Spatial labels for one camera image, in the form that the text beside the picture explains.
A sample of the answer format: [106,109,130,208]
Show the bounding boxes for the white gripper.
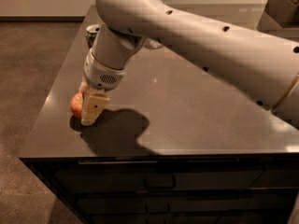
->
[78,49,127,126]

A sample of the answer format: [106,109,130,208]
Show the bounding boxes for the dark cabinet drawers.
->
[23,157,299,224]

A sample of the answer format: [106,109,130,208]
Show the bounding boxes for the clear plastic water bottle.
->
[143,0,165,50]

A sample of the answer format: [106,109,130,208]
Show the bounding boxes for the red apple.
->
[70,92,83,119]

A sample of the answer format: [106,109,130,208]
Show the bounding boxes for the dark box with snacks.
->
[257,0,299,32]

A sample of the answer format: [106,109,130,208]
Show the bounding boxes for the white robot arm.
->
[79,0,299,127]

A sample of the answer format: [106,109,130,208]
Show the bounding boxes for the green white soda can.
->
[85,24,100,48]

